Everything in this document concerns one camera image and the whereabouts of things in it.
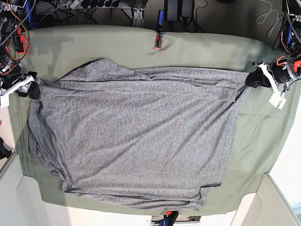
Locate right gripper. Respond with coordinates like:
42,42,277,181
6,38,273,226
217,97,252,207
0,65,40,100

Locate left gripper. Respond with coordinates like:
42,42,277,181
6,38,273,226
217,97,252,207
245,57,301,89

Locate grey heathered T-shirt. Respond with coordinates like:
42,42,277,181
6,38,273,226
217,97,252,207
28,59,250,210

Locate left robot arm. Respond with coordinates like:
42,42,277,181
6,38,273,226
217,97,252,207
246,0,301,90

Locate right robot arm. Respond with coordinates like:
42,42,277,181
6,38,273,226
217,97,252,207
0,0,40,105

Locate green table cloth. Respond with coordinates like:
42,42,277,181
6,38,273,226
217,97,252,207
8,25,301,215

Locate left red black clamp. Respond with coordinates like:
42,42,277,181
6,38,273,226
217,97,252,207
13,35,26,54

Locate white power strip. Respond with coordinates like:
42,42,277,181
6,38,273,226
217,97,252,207
56,0,81,10

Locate top centre red clamp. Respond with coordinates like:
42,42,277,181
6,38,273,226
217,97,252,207
154,10,164,49

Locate black power adapter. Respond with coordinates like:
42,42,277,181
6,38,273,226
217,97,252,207
164,0,195,22

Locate bottom red blue clamp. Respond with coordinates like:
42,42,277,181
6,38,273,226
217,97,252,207
159,211,179,226

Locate white looped cable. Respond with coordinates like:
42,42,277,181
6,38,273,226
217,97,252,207
255,0,283,37

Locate aluminium frame bracket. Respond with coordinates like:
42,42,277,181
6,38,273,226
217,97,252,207
132,8,145,28

